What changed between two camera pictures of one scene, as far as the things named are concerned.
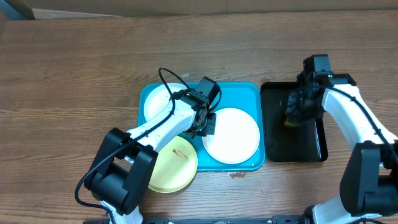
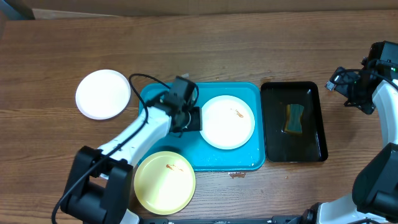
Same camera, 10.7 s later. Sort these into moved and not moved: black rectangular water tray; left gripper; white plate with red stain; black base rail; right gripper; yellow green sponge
Moved: right gripper; yellow green sponge; white plate with red stain; left gripper
Not moved: black base rail; black rectangular water tray
